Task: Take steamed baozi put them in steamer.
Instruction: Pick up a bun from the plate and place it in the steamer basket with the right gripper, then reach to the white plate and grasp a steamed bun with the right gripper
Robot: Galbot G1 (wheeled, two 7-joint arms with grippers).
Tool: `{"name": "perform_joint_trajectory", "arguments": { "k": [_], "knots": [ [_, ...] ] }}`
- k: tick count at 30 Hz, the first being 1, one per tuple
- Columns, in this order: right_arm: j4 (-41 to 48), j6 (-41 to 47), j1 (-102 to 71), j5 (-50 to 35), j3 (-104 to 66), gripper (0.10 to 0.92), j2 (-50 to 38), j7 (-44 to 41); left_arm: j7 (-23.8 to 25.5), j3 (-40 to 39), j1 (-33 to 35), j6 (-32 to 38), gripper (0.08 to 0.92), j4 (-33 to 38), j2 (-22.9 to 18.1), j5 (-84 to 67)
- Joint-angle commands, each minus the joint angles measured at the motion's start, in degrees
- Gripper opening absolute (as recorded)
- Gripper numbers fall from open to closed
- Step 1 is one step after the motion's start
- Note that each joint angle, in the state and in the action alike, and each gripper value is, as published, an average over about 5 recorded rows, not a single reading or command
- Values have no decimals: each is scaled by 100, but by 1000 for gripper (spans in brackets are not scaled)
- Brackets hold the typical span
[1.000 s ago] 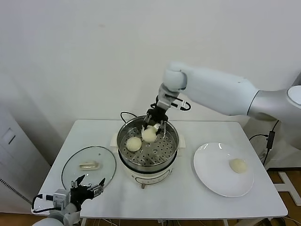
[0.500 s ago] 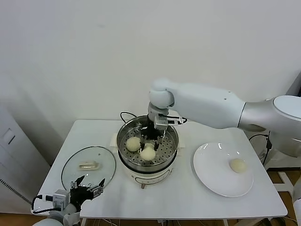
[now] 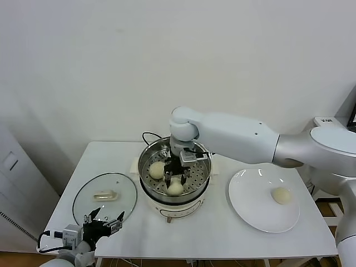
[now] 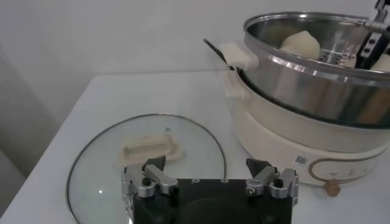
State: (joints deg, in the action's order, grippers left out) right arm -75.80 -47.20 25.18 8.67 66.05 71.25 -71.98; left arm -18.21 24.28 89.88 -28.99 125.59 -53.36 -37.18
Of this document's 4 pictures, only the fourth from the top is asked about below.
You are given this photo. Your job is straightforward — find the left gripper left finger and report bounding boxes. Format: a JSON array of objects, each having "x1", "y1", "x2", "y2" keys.
[{"x1": 121, "y1": 155, "x2": 179, "y2": 198}]

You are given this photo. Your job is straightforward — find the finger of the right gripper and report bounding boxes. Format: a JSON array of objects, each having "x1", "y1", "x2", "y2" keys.
[{"x1": 355, "y1": 0, "x2": 390, "y2": 70}]

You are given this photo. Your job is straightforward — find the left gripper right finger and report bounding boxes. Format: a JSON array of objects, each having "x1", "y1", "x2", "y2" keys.
[{"x1": 245, "y1": 157, "x2": 300, "y2": 199}]

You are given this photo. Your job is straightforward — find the white steamed baozi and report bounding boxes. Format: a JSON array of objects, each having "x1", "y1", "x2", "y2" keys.
[
  {"x1": 370, "y1": 53, "x2": 390, "y2": 72},
  {"x1": 280, "y1": 30, "x2": 322, "y2": 60},
  {"x1": 278, "y1": 44, "x2": 301, "y2": 57}
]

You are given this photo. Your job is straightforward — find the glass lid with cream handle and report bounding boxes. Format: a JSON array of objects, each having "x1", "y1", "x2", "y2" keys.
[{"x1": 65, "y1": 113, "x2": 228, "y2": 224}]

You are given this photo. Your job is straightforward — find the steel perforated steamer basket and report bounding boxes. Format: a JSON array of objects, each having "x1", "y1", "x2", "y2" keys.
[{"x1": 219, "y1": 11, "x2": 390, "y2": 127}]

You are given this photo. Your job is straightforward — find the cream electric cooker base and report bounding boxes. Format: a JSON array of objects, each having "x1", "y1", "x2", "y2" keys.
[{"x1": 224, "y1": 70, "x2": 390, "y2": 198}]

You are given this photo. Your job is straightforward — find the black cooker power cable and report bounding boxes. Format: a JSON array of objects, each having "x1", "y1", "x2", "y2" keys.
[{"x1": 203, "y1": 38, "x2": 236, "y2": 71}]

